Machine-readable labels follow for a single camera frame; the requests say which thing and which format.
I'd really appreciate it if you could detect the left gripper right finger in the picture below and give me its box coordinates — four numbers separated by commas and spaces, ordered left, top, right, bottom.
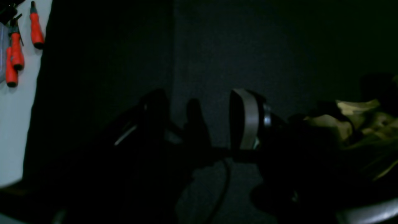
229, 88, 397, 224

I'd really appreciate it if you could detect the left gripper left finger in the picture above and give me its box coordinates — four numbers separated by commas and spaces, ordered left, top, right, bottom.
32, 89, 169, 224

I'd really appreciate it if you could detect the camouflage t-shirt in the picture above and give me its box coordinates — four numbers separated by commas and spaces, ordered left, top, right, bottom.
303, 73, 398, 181

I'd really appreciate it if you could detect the black table cloth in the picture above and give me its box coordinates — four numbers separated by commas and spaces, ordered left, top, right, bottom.
23, 0, 397, 224

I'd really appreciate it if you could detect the orange black clamp far left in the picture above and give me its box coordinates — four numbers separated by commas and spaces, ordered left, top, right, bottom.
1, 0, 45, 88

